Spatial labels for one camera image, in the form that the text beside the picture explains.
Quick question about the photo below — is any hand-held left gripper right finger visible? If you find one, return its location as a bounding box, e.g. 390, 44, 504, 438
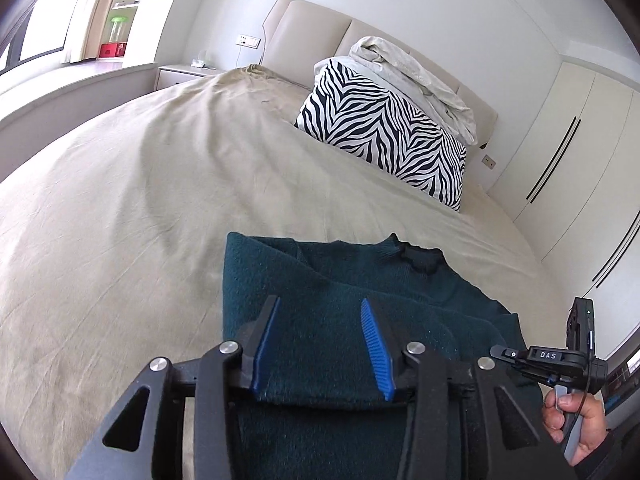
360, 297, 576, 480

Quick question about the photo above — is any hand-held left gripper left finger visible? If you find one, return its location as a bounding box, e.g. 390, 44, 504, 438
65, 295, 282, 480

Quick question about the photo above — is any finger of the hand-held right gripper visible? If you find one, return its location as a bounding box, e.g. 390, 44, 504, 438
489, 343, 532, 367

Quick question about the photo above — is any dark green knit sweater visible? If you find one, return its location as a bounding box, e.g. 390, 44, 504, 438
221, 231, 532, 480

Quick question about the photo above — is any person's right forearm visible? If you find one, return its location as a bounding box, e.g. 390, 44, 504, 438
574, 427, 640, 480

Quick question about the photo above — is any person's right hand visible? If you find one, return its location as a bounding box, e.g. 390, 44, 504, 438
542, 387, 609, 467

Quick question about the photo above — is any white wardrobe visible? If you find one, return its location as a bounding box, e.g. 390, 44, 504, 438
487, 52, 640, 361

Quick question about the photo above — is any bed with beige sheet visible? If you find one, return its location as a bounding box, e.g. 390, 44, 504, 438
0, 64, 576, 480

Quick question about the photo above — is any zebra print pillow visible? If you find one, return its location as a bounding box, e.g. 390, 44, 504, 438
293, 58, 468, 212

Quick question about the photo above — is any folded white duvet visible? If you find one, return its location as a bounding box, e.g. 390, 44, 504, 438
348, 36, 478, 146

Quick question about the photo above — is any white nightstand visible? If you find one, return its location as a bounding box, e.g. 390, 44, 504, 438
156, 63, 227, 92

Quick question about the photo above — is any beige padded headboard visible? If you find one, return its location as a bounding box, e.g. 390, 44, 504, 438
261, 0, 499, 147

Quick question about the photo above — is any white window ledge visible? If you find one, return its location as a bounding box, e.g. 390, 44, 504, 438
0, 58, 161, 181

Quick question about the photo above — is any white open shelf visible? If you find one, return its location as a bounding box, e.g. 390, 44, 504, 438
97, 0, 162, 62

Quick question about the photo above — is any beige curtain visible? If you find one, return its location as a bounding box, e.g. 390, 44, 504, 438
62, 0, 129, 65

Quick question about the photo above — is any black wardrobe handle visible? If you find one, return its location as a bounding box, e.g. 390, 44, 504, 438
592, 220, 640, 281
531, 120, 582, 205
595, 230, 640, 289
525, 117, 577, 199

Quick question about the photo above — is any window with dark frame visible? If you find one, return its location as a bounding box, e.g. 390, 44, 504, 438
0, 0, 108, 77

